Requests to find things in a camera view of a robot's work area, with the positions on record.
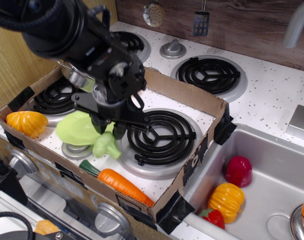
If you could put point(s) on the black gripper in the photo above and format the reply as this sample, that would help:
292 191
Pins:
115 98

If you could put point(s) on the light green toy broccoli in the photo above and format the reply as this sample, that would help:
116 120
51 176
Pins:
105 145

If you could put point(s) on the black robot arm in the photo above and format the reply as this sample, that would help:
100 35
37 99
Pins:
81 36

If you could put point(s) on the small steel pot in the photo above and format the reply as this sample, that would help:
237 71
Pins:
76 77

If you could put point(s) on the light green plastic plate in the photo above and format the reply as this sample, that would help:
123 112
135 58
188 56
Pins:
77 129

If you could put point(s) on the silver stove knob under plate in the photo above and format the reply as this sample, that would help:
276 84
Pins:
78 152

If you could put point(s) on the orange toy carrot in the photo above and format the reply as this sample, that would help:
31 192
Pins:
117 182

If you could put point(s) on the front left black burner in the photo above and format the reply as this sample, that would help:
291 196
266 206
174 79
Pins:
56 99

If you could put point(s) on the front right black burner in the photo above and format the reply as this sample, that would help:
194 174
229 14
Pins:
169 138

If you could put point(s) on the orange toy pumpkin on stove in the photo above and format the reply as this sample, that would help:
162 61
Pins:
30 123

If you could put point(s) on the silver oven knob right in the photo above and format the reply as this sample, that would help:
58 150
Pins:
110 222

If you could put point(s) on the silver oven knob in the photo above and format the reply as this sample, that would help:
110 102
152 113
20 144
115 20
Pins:
21 164
110 222

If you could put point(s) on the silver oven knob left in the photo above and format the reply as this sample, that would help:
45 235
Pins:
21 164

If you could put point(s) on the silver stove knob back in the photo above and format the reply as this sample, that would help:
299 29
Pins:
173 50

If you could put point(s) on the cardboard fence with black tape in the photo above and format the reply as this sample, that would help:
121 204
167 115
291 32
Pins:
170 203

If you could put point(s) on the back right black burner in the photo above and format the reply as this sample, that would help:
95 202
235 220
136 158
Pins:
213 75

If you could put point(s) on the hanging silver strainer ladle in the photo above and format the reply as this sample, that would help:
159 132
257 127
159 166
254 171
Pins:
153 13

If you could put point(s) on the orange toy piece bottom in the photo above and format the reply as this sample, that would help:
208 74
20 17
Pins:
45 227

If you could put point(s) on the hanging silver slotted spatula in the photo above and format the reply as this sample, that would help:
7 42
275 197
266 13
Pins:
201 20

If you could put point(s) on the dark red toy vegetable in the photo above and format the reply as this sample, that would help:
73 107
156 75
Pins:
239 171

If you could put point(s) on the red toy strawberry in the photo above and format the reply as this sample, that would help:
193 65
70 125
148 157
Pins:
213 216

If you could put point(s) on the orange toy pumpkin in sink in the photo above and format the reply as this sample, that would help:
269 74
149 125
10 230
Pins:
228 199

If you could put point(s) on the silver sink basin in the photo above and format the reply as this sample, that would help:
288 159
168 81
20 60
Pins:
276 190

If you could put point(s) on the silver sink drain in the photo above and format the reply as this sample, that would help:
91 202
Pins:
297 223

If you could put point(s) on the silver faucet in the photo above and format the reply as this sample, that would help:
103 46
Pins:
295 28

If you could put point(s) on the silver faucet base plate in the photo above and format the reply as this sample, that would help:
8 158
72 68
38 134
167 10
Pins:
296 124

